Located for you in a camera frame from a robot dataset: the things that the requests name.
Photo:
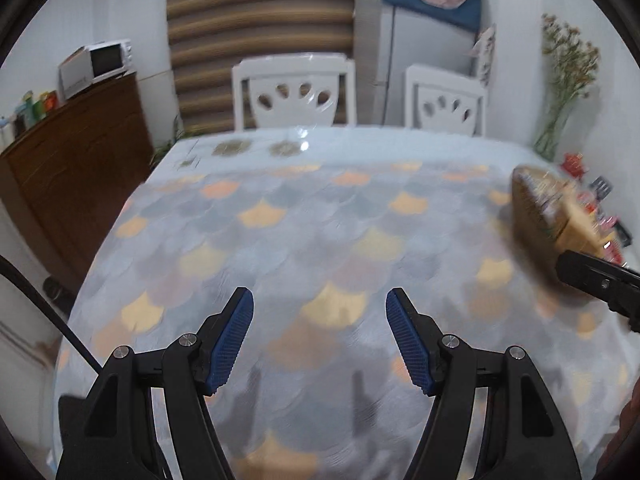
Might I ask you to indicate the white dining chair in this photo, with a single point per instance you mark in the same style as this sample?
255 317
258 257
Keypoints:
445 85
295 70

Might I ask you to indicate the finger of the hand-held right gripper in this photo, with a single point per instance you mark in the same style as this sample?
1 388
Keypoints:
600 280

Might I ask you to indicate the brown ribbed glass bowl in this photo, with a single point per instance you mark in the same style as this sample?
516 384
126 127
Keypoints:
535 220

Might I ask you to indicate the white printed hanging cloth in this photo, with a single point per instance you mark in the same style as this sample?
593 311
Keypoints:
485 55

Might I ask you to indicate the green orange box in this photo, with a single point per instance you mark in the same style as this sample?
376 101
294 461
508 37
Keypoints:
42 105

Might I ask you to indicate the white jar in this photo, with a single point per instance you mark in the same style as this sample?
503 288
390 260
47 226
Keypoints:
6 130

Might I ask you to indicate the scallop print tablecloth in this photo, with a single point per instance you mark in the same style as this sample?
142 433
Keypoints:
325 235

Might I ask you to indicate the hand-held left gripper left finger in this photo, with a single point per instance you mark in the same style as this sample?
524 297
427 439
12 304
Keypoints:
232 340

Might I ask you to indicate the dried flower bouquet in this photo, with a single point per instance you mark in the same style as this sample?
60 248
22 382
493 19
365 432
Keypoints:
570 60

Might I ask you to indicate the brown striped window blind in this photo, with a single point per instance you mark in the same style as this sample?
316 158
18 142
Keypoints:
260 20

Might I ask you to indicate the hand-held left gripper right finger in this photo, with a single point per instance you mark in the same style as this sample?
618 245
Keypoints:
407 340

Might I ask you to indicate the white microwave oven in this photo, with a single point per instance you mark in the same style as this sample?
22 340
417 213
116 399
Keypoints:
100 60

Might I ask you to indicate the white refrigerator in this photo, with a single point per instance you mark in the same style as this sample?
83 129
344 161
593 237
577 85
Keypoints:
425 60

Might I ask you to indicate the brown wooden cabinet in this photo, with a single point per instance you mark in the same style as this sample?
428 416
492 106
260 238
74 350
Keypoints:
75 175

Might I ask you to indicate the person's right forearm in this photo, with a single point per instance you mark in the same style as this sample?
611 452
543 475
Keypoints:
625 440

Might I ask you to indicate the red ornament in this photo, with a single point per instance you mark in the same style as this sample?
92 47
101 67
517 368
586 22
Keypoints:
574 166

